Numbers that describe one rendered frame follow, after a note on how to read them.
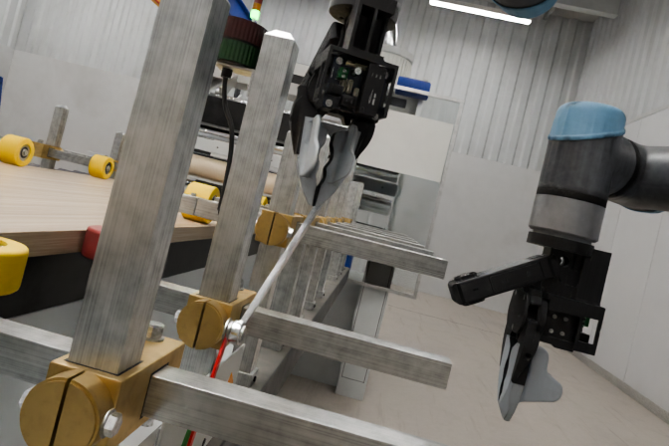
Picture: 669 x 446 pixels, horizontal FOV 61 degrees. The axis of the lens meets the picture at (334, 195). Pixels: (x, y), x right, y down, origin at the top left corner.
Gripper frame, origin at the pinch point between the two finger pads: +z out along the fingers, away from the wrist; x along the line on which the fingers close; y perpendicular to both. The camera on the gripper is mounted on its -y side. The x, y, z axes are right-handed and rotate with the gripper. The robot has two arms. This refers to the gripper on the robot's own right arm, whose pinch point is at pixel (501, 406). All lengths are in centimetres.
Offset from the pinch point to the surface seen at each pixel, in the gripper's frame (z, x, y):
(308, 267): -2, 69, -33
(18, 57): -146, 891, -730
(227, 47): -31, -7, -39
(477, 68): -303, 888, 74
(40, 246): -6, -9, -52
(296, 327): -3.0, -1.5, -24.6
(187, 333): -1.1, -8.5, -34.7
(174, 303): -2.0, -1.5, -39.2
